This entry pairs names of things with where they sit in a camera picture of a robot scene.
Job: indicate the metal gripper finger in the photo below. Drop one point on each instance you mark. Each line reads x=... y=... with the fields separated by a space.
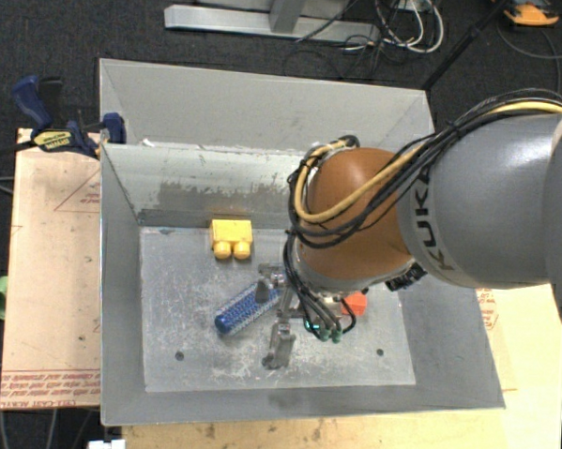
x=263 y=293
x=281 y=348

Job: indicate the blue and white brush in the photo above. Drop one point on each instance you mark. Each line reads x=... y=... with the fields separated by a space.
x=239 y=310

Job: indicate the orange-red small block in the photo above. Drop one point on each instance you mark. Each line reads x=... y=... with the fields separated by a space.
x=355 y=305

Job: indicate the yellow toy building block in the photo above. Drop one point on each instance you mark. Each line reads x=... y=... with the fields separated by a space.
x=231 y=235

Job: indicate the grey metal bin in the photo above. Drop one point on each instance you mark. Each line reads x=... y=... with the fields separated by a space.
x=199 y=355

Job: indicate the brown cardboard board red print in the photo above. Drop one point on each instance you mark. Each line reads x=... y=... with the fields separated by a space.
x=53 y=272

